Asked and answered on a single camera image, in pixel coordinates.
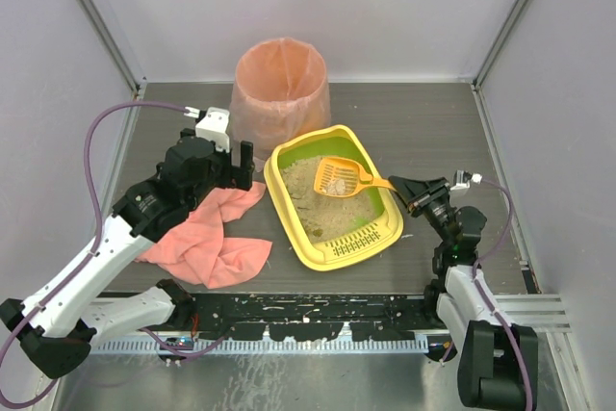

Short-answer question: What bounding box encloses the yellow green litter box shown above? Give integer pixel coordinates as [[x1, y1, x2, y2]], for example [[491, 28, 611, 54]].
[[264, 125, 403, 271]]

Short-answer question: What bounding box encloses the orange litter scoop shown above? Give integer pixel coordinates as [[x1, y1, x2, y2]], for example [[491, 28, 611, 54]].
[[313, 156, 394, 198]]

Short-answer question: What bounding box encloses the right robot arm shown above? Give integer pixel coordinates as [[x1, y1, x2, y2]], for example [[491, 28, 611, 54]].
[[389, 171, 538, 410]]

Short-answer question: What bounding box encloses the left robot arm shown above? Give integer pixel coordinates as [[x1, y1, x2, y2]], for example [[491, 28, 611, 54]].
[[1, 129, 254, 379]]

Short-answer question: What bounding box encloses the beige cat litter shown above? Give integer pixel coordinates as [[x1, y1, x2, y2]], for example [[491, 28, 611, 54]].
[[280, 156, 379, 243]]

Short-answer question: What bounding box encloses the pink cloth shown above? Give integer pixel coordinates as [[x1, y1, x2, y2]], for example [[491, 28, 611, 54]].
[[135, 182, 272, 290]]

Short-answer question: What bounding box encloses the bin with pink bag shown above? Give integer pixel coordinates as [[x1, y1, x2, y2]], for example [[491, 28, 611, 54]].
[[229, 38, 331, 171]]

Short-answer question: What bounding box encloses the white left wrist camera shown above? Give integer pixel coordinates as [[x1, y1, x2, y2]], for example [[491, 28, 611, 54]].
[[195, 107, 231, 153]]

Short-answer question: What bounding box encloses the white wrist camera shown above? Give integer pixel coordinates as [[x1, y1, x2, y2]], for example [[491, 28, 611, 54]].
[[195, 107, 231, 153], [449, 169, 483, 192]]

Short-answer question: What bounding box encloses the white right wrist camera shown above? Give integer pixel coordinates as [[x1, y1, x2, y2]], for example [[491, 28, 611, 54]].
[[449, 169, 483, 192]]

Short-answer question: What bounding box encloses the white slotted cable duct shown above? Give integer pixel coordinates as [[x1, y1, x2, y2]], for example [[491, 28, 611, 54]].
[[93, 334, 429, 355]]

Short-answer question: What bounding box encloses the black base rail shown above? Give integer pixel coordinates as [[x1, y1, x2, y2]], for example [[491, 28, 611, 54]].
[[139, 291, 480, 343]]

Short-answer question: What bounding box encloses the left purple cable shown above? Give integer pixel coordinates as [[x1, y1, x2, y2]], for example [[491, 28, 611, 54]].
[[0, 101, 201, 407]]

